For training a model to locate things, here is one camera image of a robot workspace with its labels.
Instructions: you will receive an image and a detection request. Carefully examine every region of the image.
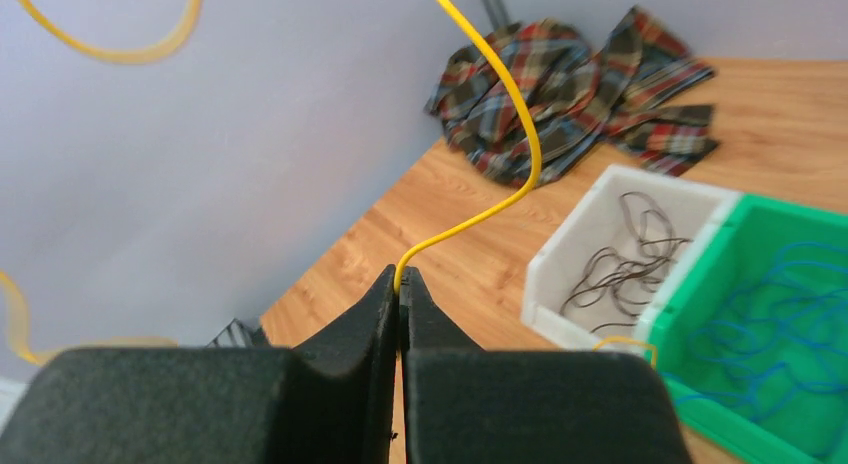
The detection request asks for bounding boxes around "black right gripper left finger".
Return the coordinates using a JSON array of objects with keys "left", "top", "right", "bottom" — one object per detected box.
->
[{"left": 1, "top": 266, "right": 398, "bottom": 463}]

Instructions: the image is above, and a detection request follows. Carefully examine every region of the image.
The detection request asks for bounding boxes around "blue cable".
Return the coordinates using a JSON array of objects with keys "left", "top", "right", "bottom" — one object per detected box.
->
[{"left": 662, "top": 240, "right": 848, "bottom": 426}]

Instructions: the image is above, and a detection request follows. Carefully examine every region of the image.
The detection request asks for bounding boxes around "white plastic bin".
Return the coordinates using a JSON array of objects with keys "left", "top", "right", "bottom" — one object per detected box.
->
[{"left": 521, "top": 165, "right": 742, "bottom": 353}]

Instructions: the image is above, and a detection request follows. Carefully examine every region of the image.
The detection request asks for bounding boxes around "green plastic bin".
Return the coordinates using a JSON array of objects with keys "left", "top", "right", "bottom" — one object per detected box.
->
[{"left": 648, "top": 194, "right": 847, "bottom": 463}]

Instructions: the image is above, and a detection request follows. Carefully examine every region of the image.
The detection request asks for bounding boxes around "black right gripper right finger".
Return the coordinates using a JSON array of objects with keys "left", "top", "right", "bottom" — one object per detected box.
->
[{"left": 399, "top": 267, "right": 691, "bottom": 463}]

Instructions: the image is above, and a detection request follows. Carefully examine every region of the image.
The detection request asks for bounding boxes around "plaid flannel cloth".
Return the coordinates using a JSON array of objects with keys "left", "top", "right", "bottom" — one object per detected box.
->
[{"left": 426, "top": 6, "right": 718, "bottom": 187}]

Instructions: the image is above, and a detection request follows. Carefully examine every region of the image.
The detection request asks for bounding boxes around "yellow cable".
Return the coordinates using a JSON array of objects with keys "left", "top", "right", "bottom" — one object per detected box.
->
[{"left": 0, "top": 0, "right": 660, "bottom": 370}]

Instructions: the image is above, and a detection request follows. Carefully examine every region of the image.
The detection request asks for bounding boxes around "brown cable in bin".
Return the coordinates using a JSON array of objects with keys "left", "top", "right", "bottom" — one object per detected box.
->
[{"left": 559, "top": 191, "right": 694, "bottom": 335}]

